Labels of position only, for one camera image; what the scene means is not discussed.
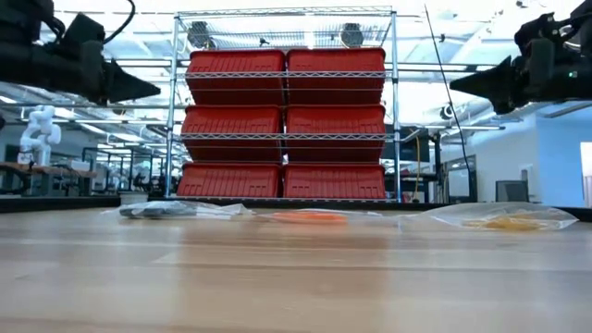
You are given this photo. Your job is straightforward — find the red plastic bin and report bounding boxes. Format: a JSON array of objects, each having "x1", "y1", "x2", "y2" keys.
[
  {"x1": 177, "y1": 162, "x2": 282, "y2": 199},
  {"x1": 285, "y1": 104, "x2": 387, "y2": 163},
  {"x1": 185, "y1": 48, "x2": 286, "y2": 105},
  {"x1": 180, "y1": 105, "x2": 284, "y2": 162},
  {"x1": 282, "y1": 164, "x2": 388, "y2": 200},
  {"x1": 286, "y1": 47, "x2": 387, "y2": 105}
]

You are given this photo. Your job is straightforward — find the black framed screen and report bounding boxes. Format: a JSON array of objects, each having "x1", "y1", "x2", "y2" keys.
[{"x1": 446, "y1": 154, "x2": 478, "y2": 204}]

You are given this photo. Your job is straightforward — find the black pole stand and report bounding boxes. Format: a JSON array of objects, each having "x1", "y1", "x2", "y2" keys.
[{"x1": 431, "y1": 131, "x2": 444, "y2": 204}]

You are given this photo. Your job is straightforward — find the dark monitor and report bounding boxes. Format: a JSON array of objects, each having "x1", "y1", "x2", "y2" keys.
[{"x1": 495, "y1": 179, "x2": 530, "y2": 206}]

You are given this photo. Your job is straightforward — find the wooden workbench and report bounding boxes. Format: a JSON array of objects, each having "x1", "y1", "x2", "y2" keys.
[{"x1": 0, "y1": 161, "x2": 98, "y2": 196}]

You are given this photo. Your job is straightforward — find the long thin black cable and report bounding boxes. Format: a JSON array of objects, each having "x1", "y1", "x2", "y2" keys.
[{"x1": 423, "y1": 4, "x2": 477, "y2": 195}]

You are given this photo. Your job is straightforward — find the black metal table frame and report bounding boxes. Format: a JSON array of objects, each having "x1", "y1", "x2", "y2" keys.
[{"x1": 0, "y1": 194, "x2": 592, "y2": 223}]

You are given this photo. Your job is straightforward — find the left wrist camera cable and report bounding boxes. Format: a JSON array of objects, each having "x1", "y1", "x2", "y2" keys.
[{"x1": 102, "y1": 0, "x2": 136, "y2": 46}]

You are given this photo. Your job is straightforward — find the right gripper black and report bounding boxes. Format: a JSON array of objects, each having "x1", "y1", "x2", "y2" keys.
[{"x1": 449, "y1": 39, "x2": 585, "y2": 116}]

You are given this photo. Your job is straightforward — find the metal wire shelf cart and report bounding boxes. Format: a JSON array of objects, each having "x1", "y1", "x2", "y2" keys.
[{"x1": 164, "y1": 5, "x2": 403, "y2": 204}]

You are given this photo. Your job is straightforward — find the round grey fan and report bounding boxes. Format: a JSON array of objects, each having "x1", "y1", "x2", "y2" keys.
[
  {"x1": 339, "y1": 22, "x2": 366, "y2": 49},
  {"x1": 187, "y1": 20, "x2": 212, "y2": 50}
]

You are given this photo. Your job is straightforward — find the clear plastic zip bag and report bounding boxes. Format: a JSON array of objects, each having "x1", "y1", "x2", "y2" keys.
[
  {"x1": 400, "y1": 201, "x2": 580, "y2": 233},
  {"x1": 102, "y1": 199, "x2": 254, "y2": 221},
  {"x1": 256, "y1": 207, "x2": 401, "y2": 228}
]

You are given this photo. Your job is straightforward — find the yellow rubber band bundle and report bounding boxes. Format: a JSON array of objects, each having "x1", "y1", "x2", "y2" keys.
[{"x1": 462, "y1": 215, "x2": 549, "y2": 232}]

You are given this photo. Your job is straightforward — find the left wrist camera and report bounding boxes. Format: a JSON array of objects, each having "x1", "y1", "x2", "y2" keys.
[{"x1": 58, "y1": 12, "x2": 107, "y2": 47}]

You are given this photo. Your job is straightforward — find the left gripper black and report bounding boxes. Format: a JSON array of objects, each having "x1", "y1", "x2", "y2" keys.
[{"x1": 31, "y1": 40, "x2": 162, "y2": 105}]

